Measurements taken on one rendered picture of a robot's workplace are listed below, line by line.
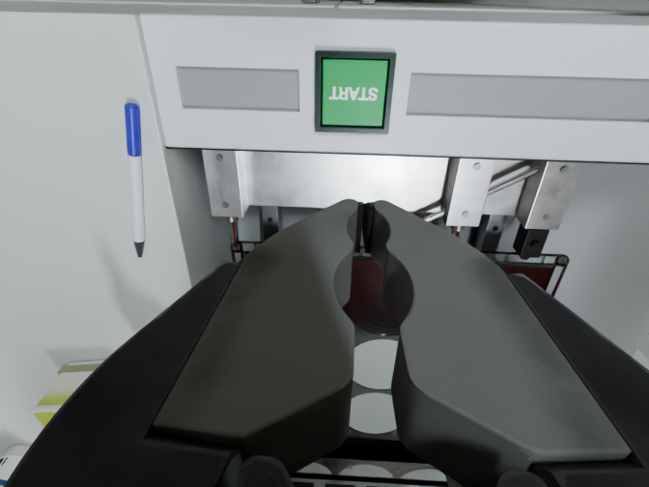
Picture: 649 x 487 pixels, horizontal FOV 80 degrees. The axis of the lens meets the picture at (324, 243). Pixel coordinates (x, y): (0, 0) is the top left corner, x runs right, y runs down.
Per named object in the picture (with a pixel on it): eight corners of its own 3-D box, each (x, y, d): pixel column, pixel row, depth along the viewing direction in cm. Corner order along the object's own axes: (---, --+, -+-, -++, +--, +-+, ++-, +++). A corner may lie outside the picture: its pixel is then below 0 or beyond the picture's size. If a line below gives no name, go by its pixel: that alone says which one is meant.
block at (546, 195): (547, 216, 42) (559, 231, 40) (514, 215, 42) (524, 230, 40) (573, 144, 38) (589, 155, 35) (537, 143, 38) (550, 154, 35)
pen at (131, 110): (143, 260, 36) (135, 107, 29) (131, 258, 36) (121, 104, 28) (147, 254, 37) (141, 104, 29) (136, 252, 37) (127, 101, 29)
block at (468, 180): (471, 214, 42) (479, 228, 40) (439, 213, 42) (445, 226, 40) (490, 141, 38) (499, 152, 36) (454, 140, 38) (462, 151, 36)
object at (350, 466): (501, 433, 68) (522, 491, 60) (252, 418, 70) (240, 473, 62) (504, 427, 67) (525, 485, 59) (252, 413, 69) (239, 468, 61)
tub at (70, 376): (150, 396, 49) (123, 450, 43) (94, 399, 49) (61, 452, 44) (125, 355, 45) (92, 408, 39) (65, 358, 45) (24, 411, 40)
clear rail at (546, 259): (563, 262, 44) (569, 269, 43) (232, 247, 45) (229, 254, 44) (568, 251, 43) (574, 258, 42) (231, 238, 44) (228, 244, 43)
